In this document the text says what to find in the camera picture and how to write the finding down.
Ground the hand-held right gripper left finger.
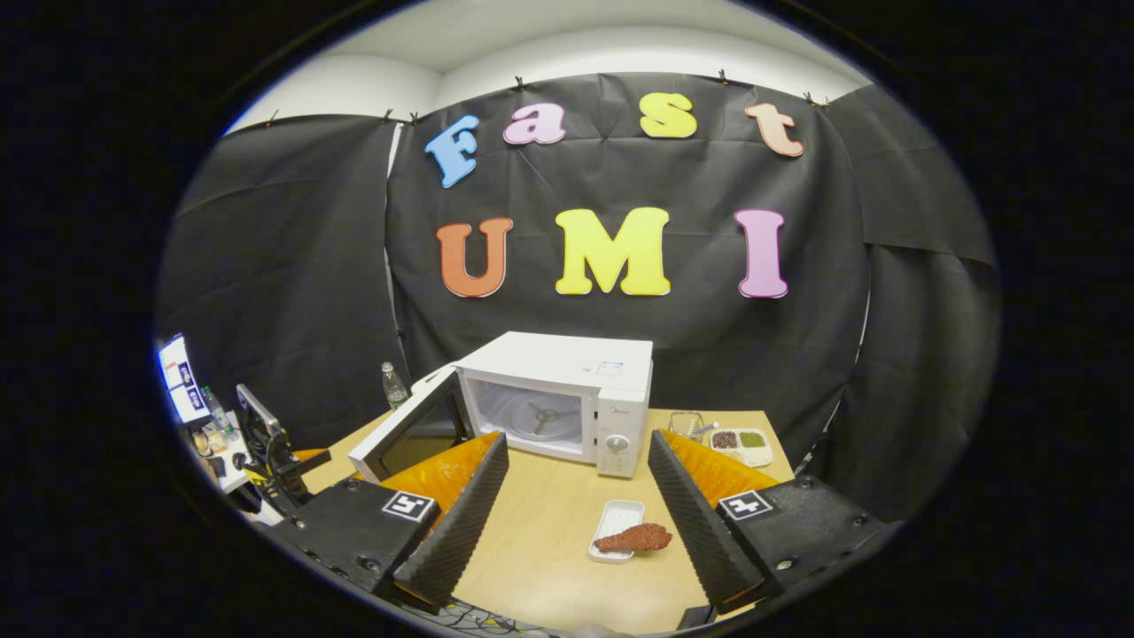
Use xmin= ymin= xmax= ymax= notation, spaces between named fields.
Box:
xmin=264 ymin=432 xmax=511 ymax=614

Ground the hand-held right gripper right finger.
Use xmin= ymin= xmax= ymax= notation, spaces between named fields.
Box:
xmin=647 ymin=430 xmax=894 ymax=616

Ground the reddish brown meat piece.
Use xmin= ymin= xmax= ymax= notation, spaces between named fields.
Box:
xmin=594 ymin=523 xmax=673 ymax=556

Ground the white microwave oven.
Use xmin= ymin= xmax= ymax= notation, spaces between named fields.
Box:
xmin=347 ymin=331 xmax=655 ymax=484

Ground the small white rectangular tray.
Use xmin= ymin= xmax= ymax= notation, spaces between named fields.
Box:
xmin=588 ymin=499 xmax=646 ymax=564

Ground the white compartment tray with beans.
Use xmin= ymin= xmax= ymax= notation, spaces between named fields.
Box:
xmin=709 ymin=428 xmax=775 ymax=470

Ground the computer monitor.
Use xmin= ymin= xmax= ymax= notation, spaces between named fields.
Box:
xmin=158 ymin=333 xmax=211 ymax=426

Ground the glass turntable plate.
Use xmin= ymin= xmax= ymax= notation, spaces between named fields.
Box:
xmin=484 ymin=393 xmax=586 ymax=446

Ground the black backdrop cloth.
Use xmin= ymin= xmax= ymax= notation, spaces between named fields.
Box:
xmin=155 ymin=73 xmax=1002 ymax=524

